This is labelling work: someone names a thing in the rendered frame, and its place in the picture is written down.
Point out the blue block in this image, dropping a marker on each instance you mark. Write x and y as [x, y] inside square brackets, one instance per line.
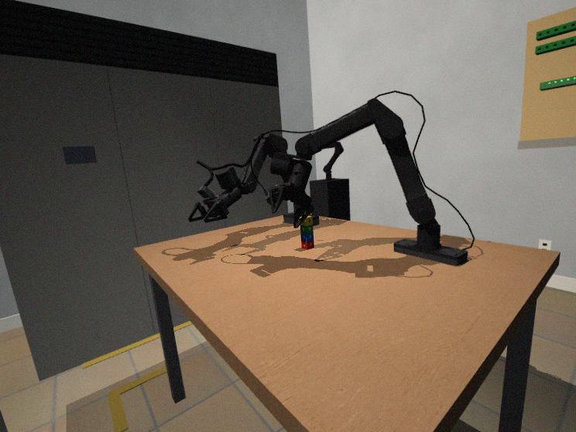
[307, 237]

